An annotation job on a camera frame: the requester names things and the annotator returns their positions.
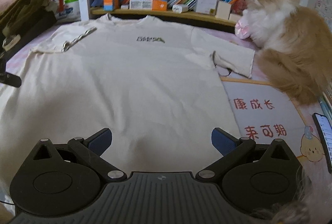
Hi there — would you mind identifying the teal pencil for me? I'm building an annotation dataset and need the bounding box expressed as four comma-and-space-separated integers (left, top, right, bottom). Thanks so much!
319, 91, 332, 113

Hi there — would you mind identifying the black smartphone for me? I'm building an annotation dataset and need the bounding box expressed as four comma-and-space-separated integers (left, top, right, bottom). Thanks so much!
312, 112, 332, 175

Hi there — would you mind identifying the pink checked cartoon desk mat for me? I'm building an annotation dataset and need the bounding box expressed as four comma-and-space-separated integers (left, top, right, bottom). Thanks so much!
0, 22, 332, 224

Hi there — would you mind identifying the white square box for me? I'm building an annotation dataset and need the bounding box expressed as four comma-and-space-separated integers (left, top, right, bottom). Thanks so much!
195, 0, 218, 15

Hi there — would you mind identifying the black case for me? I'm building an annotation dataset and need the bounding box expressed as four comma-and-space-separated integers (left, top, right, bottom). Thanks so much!
0, 8, 57, 58

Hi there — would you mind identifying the cream pen holder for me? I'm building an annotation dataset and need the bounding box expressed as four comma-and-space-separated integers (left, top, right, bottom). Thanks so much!
215, 1, 232, 20

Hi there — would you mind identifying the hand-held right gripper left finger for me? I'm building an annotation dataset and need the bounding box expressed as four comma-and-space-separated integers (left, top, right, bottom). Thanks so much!
31, 128, 127, 183

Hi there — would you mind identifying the white strap wristwatch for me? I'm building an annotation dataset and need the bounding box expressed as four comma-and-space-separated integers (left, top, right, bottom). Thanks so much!
2, 34, 21, 51

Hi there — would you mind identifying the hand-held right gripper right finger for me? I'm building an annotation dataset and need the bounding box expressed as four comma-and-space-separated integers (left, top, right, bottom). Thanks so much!
195, 127, 299, 183

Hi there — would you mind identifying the orange and white cat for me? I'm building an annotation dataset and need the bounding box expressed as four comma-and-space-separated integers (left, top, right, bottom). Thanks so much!
241, 0, 332, 106

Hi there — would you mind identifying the white pen cup green rim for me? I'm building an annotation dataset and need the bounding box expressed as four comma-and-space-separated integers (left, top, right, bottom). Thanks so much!
63, 0, 79, 19

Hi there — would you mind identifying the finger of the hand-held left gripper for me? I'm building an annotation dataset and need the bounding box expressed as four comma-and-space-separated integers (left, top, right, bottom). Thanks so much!
0, 71, 22, 88

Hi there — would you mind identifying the pink plush bunny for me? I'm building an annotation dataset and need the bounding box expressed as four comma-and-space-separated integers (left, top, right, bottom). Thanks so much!
234, 10, 253, 40

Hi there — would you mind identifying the white charger plug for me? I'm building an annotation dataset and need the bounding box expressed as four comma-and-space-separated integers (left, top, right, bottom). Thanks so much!
172, 4, 189, 14

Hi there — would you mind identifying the flat white orange box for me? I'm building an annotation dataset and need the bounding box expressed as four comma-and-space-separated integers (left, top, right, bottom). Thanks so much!
129, 0, 168, 11

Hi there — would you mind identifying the cream printed t-shirt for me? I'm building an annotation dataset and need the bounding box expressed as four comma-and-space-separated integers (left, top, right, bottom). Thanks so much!
0, 13, 256, 204

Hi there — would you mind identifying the olive green garment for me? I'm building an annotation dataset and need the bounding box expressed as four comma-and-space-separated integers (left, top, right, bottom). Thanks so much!
0, 0, 48, 32

